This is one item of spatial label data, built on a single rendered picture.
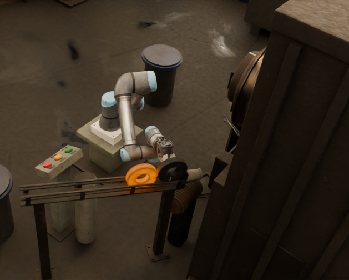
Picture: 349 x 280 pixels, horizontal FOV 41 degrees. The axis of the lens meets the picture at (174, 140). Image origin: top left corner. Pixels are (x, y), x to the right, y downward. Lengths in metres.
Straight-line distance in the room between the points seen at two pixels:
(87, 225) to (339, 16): 1.80
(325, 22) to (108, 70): 2.86
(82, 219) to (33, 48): 2.16
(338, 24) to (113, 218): 1.95
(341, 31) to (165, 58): 2.26
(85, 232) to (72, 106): 1.30
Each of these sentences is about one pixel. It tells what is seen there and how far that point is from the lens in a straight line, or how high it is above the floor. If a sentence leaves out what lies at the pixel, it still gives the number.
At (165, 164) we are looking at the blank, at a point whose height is 0.80.
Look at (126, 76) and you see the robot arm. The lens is 2.57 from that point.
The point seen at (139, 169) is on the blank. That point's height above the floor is 0.79.
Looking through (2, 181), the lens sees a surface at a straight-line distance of 2.69.
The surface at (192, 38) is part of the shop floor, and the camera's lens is 4.80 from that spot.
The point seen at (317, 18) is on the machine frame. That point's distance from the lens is 1.59.
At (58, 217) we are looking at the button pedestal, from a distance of 2.84.
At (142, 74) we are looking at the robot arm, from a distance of 2.59.
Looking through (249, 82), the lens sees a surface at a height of 1.23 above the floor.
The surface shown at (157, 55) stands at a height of 0.43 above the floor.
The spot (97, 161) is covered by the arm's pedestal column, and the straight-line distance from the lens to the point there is 3.26.
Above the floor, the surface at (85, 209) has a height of 0.34.
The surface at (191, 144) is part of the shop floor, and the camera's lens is 3.56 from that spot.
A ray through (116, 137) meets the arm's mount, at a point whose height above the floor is 0.36.
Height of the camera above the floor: 2.42
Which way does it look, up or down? 43 degrees down
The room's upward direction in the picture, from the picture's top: 10 degrees clockwise
